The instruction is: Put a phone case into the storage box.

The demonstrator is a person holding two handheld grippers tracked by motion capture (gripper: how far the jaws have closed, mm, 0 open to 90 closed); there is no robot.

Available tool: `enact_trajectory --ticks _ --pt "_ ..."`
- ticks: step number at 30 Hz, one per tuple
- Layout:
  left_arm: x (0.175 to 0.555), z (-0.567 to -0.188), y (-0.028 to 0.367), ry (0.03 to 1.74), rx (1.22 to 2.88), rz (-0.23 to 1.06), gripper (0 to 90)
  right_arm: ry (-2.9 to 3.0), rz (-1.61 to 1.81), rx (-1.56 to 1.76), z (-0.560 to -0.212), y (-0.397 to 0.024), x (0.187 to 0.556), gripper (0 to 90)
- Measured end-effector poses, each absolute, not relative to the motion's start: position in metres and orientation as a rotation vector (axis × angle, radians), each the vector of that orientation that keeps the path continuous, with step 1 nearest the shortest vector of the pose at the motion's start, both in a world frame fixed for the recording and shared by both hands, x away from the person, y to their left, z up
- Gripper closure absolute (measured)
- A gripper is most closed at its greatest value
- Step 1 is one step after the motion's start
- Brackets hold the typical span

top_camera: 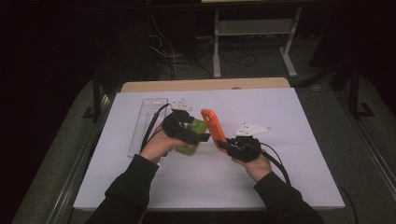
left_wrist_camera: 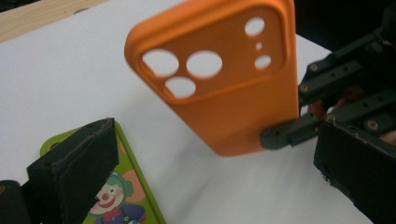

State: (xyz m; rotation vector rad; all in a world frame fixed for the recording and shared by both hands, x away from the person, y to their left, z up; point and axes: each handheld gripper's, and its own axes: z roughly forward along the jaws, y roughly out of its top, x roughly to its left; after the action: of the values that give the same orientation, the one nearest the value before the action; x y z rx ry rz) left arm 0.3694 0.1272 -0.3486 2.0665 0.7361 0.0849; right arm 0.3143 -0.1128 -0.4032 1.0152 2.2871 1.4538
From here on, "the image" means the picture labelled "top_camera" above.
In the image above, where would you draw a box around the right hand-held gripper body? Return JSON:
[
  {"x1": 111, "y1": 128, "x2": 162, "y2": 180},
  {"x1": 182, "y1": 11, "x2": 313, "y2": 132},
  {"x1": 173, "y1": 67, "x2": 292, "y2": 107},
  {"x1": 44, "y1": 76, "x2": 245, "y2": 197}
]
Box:
[{"x1": 227, "y1": 122, "x2": 272, "y2": 163}]

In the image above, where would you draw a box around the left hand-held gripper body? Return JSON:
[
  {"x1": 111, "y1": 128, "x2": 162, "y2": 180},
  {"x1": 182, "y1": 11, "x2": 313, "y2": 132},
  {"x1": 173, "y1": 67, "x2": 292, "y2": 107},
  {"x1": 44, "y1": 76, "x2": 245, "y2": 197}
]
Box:
[{"x1": 162, "y1": 98, "x2": 200, "y2": 146}]

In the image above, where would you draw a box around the green cartoon phone case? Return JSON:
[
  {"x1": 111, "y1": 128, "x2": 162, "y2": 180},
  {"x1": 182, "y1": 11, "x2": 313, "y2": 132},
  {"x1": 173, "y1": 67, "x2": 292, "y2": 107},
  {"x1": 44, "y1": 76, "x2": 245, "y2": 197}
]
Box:
[{"x1": 175, "y1": 118, "x2": 208, "y2": 156}]

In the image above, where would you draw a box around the orange phone case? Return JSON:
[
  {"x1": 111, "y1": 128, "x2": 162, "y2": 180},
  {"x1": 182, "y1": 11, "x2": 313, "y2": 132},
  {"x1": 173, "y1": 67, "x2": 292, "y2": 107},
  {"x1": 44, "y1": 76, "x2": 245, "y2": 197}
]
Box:
[{"x1": 200, "y1": 108, "x2": 228, "y2": 154}]

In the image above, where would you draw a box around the clear plastic rack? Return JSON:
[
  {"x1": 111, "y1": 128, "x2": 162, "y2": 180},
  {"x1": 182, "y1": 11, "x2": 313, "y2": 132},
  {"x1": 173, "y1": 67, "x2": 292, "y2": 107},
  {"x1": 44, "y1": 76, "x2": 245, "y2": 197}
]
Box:
[{"x1": 127, "y1": 97, "x2": 169, "y2": 158}]

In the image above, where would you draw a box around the person's right hand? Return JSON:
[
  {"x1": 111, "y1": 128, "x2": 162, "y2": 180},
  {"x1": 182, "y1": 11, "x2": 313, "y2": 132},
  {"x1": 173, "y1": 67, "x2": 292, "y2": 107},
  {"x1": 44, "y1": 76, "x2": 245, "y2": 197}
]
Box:
[{"x1": 232, "y1": 150, "x2": 273, "y2": 184}]

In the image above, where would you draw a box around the person's left hand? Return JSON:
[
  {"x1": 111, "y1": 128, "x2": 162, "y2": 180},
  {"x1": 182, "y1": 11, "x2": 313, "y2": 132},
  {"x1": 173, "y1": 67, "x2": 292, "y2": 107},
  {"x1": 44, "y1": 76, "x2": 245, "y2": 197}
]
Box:
[{"x1": 139, "y1": 123, "x2": 188, "y2": 165}]

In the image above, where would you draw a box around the black metal stand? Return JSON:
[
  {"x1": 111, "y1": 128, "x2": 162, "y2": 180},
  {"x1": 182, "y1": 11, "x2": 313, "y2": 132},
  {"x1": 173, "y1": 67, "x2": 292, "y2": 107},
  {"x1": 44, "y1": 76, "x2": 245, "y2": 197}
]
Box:
[
  {"x1": 330, "y1": 60, "x2": 376, "y2": 120},
  {"x1": 82, "y1": 73, "x2": 106, "y2": 122}
]

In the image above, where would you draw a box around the right hand-held gripper cable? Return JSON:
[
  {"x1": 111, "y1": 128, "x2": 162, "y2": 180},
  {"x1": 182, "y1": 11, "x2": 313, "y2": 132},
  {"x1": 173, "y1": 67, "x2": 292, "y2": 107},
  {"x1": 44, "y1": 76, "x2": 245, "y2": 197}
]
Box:
[{"x1": 260, "y1": 142, "x2": 292, "y2": 187}]

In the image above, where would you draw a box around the tangle of floor cables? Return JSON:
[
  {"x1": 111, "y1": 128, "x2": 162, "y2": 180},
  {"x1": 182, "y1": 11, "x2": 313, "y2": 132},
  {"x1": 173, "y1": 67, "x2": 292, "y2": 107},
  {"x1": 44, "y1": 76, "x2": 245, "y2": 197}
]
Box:
[{"x1": 146, "y1": 12, "x2": 281, "y2": 79}]

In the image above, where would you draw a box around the white metal desk frame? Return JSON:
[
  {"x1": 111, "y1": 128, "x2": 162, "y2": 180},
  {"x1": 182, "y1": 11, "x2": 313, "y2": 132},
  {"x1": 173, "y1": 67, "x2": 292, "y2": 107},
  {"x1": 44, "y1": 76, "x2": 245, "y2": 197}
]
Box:
[{"x1": 212, "y1": 7, "x2": 304, "y2": 78}]

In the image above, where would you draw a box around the metal floor rail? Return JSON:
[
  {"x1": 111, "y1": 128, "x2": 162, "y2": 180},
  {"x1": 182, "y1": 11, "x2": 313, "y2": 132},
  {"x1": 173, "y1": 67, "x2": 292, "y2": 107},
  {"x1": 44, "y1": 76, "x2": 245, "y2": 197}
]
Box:
[
  {"x1": 46, "y1": 92, "x2": 115, "y2": 224},
  {"x1": 335, "y1": 91, "x2": 396, "y2": 195}
]

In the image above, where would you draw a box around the thin black floor cable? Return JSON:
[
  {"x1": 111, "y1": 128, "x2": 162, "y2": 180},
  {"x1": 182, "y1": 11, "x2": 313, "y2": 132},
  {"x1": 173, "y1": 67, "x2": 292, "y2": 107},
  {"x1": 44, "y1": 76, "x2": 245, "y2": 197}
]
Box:
[{"x1": 338, "y1": 185, "x2": 360, "y2": 224}]

